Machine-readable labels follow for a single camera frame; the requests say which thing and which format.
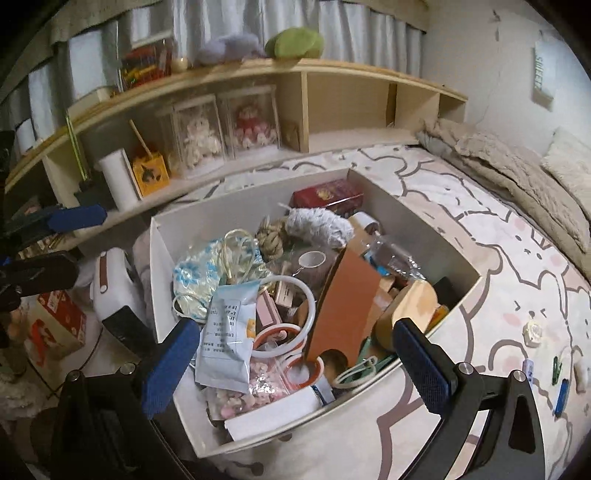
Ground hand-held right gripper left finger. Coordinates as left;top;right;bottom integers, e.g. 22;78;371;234
51;318;201;480

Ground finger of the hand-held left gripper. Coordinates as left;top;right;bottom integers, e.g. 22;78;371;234
0;205;108;250
0;253;80;301

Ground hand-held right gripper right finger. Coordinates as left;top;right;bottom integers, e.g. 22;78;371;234
392;318;548;480

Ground white box container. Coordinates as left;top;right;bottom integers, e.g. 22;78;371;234
148;167;483;457

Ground clear box of colourful items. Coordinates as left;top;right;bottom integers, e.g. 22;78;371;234
117;39;174;90

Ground black holder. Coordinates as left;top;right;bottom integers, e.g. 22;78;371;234
74;178;109;208

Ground orange printed carton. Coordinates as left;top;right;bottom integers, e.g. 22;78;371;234
23;291;88;367

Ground white paper towel roll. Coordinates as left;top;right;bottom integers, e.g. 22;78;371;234
95;148;141;210

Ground black pouch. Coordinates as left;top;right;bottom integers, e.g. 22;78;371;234
102;305;158;344

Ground white labelled packet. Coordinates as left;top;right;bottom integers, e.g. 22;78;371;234
195;281;262;393

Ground round wooden block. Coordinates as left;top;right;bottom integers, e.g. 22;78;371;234
374;279;439;352

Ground green stick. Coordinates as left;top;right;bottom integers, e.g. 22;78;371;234
65;113;88;181

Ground yellow box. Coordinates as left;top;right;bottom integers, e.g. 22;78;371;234
131;154;169;197

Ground pink bead bag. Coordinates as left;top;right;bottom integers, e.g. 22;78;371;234
205;357;301;421

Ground brown leather sheet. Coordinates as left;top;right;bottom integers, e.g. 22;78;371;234
307;249;393;365

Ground wooden stick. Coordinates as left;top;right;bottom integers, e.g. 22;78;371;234
128;119;155;158

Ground orange rimmed cup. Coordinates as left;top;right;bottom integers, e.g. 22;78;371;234
281;353;326;388

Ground blue floral fabric pouch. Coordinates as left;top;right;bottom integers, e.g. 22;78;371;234
173;237;269;319

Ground clear plastic bottle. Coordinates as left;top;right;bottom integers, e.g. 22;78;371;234
365;233;426;280

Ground pink box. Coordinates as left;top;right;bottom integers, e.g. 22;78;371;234
256;293;282;340

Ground white cardboard box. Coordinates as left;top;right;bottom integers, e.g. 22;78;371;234
224;385;324;444

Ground printed bed sheet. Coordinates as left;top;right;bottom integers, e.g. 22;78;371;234
134;143;591;480

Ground blue clip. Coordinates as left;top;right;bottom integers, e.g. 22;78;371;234
554;377;571;418

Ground cream doll in clear box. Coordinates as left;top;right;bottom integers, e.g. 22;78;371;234
168;95;227;178

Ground white paper roll core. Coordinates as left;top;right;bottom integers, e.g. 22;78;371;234
353;212;382;236

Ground white yarn bundle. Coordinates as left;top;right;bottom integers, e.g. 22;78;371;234
284;208;354;247

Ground red box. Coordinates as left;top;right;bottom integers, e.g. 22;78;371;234
291;179;365;215

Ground red doll in clear box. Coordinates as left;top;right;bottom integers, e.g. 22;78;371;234
217;85;282;160

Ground beige fleece blanket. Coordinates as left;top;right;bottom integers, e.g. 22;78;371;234
416;117;591;254

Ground purple plush toy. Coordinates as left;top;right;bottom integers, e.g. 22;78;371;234
194;32;269;68

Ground white curtain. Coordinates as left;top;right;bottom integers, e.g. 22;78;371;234
0;0;428;153

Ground white fluffy pillow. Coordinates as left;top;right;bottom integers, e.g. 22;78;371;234
540;127;591;204

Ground wooden headboard shelf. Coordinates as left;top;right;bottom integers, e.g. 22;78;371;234
0;58;469;259

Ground green plush toy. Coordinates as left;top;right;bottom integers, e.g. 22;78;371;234
264;27;325;60

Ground cream cord loop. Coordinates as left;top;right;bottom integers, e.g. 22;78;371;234
332;357;379;388

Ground orange rimmed ring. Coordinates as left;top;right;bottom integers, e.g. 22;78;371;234
252;323;308;358

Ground white plastic ring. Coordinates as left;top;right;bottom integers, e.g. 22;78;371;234
252;275;317;358

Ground jute rope coil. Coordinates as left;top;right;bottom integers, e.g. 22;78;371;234
255;217;287;261

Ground white wall sign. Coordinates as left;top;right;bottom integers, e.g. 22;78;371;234
531;39;555;112

